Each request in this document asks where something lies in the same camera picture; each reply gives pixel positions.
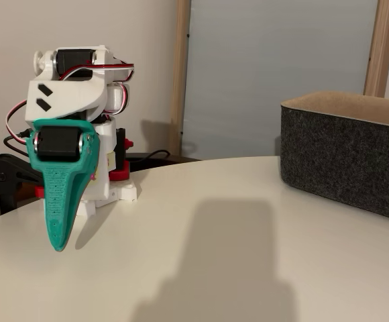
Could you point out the translucent white panel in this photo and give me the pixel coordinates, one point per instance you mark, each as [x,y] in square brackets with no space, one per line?
[275,67]

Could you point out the light wooden post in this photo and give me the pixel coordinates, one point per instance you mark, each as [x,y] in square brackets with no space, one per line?
[380,50]
[179,84]

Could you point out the black clamp with red pad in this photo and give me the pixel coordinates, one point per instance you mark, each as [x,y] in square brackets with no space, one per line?
[120,154]
[6,174]

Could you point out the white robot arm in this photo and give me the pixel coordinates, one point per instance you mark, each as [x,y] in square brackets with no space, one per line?
[70,94]

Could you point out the grey felt box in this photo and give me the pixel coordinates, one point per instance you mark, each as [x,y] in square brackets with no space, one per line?
[342,157]

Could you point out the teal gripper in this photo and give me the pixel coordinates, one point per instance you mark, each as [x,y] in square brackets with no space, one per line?
[60,141]

